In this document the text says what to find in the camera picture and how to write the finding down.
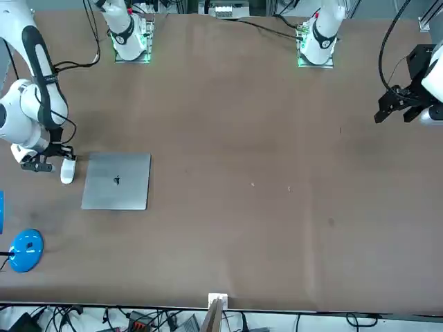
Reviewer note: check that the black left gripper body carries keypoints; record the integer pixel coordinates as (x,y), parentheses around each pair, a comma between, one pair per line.
(418,65)

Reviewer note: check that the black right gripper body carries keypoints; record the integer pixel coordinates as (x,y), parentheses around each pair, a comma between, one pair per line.
(55,148)

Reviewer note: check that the white computer mouse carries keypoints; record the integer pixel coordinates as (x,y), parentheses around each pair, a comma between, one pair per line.
(67,173)

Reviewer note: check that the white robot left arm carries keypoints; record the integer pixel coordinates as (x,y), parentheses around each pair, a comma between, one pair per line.
(322,38)

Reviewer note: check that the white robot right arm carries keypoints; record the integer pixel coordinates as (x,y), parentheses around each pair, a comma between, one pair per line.
(14,121)

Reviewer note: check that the silver closed laptop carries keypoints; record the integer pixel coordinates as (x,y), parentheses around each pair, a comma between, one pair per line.
(116,183)

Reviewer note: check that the blue flat object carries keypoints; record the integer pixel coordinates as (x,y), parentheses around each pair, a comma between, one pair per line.
(1,211)

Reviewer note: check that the blue round lamp base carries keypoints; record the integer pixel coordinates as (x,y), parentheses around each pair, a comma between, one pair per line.
(26,256)

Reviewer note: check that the black orange device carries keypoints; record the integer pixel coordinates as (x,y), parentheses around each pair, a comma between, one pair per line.
(140,325)

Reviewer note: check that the white power strip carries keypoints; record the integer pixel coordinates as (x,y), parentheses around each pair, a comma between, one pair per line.
(223,11)

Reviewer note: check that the brown wooden board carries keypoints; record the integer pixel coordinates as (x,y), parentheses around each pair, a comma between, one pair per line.
(212,320)

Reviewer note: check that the aluminium corner bracket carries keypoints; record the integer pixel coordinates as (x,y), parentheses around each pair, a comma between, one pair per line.
(425,23)

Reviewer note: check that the white table edge bracket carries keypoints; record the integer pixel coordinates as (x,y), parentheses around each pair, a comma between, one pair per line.
(218,296)

